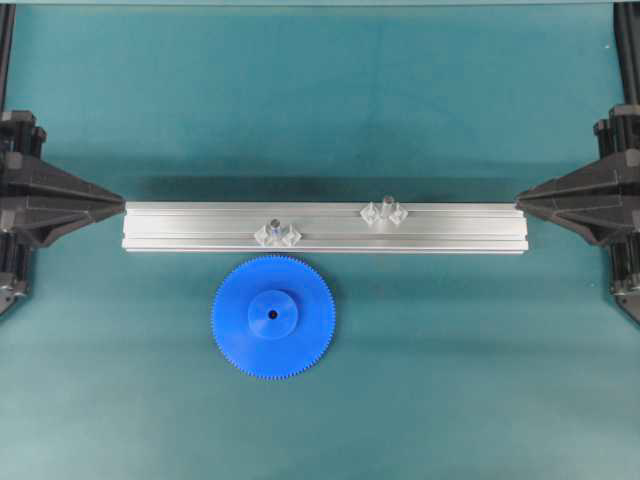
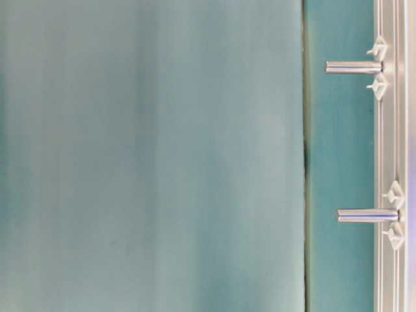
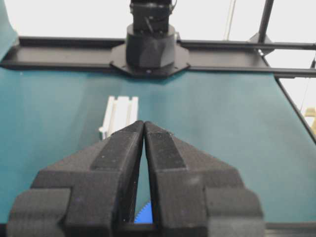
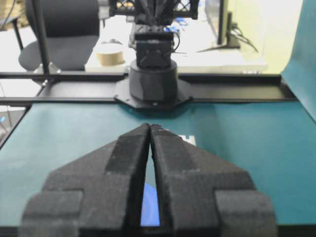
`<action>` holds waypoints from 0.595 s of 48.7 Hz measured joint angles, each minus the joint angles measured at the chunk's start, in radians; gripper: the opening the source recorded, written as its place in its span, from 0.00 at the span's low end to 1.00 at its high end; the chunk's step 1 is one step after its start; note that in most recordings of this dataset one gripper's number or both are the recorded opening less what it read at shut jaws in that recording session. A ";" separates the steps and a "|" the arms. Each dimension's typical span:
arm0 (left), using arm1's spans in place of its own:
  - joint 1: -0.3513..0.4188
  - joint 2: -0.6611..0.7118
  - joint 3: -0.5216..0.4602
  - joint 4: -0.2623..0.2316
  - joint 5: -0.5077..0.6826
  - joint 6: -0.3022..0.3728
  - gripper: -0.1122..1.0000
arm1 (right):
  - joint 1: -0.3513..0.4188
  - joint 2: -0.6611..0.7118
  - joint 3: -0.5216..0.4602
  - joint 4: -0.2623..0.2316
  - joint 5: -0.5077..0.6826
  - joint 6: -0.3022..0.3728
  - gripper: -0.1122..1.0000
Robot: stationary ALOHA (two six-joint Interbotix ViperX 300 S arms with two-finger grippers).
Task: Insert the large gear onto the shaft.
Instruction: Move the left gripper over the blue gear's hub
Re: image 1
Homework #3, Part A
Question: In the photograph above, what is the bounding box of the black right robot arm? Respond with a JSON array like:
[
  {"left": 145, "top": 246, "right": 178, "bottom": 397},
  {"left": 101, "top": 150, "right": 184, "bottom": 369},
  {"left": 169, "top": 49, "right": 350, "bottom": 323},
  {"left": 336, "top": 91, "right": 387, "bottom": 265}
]
[{"left": 516, "top": 2, "right": 639, "bottom": 323}]

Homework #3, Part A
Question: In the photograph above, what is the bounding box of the tall steel shaft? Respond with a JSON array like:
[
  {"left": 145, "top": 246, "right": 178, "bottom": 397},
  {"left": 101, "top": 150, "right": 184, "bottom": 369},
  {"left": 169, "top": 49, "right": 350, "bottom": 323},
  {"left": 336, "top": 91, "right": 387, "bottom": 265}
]
[{"left": 380, "top": 195, "right": 395, "bottom": 221}]

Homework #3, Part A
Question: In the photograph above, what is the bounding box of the aluminium extrusion rail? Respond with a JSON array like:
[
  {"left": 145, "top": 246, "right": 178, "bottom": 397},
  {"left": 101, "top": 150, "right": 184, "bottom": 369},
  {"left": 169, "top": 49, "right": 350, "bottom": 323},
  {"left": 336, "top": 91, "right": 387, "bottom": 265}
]
[{"left": 122, "top": 199, "right": 529, "bottom": 255}]

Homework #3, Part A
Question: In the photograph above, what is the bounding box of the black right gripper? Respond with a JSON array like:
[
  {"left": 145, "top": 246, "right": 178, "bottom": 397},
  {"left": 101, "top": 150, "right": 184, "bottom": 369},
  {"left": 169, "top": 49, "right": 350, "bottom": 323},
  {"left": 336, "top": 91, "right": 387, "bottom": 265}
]
[{"left": 514, "top": 103, "right": 640, "bottom": 321}]

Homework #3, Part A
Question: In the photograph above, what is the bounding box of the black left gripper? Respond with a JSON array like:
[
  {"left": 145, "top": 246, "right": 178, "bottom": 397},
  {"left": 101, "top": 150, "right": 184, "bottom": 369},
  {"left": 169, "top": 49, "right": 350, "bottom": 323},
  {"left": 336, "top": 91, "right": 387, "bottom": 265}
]
[{"left": 0, "top": 108, "right": 125, "bottom": 311}]

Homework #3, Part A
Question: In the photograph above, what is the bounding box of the clear bracket of tall shaft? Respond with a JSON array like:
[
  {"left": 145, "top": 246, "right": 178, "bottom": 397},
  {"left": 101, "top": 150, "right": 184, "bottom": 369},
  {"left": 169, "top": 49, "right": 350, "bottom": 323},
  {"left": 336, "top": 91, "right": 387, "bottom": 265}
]
[{"left": 359, "top": 202, "right": 408, "bottom": 227}]

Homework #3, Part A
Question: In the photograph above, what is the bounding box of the clear bracket of short shaft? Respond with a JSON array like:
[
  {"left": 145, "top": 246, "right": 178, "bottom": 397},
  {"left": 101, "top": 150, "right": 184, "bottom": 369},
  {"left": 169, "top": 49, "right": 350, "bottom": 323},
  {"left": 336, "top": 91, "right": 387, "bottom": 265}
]
[{"left": 254, "top": 224, "right": 302, "bottom": 248}]

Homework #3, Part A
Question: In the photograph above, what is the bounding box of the short steel shaft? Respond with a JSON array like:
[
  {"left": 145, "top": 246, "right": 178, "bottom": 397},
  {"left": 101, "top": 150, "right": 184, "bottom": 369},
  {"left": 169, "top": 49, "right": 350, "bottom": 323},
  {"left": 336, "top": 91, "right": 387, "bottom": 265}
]
[{"left": 266, "top": 219, "right": 282, "bottom": 241}]

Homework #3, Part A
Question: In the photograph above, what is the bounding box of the large blue plastic gear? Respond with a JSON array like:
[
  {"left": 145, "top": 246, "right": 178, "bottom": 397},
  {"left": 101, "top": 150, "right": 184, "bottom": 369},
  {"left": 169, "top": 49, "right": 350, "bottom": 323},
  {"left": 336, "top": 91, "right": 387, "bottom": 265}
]
[{"left": 211, "top": 255, "right": 336, "bottom": 380}]

